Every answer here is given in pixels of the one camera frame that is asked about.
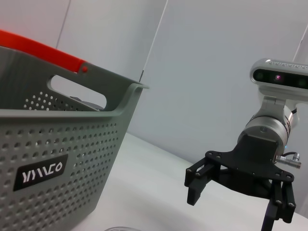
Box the glass teacup with black holder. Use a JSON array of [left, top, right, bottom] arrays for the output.
[[104, 225, 143, 231]]

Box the grey perforated storage bin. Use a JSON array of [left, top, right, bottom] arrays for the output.
[[0, 45, 150, 228]]

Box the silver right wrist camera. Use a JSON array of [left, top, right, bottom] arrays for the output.
[[249, 57, 308, 114]]

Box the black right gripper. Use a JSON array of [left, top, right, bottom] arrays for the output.
[[184, 133, 296, 231]]

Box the orange bin handle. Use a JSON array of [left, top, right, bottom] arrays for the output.
[[0, 29, 89, 74]]

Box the right arm metal cable connector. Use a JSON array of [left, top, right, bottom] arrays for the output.
[[274, 151, 303, 169]]

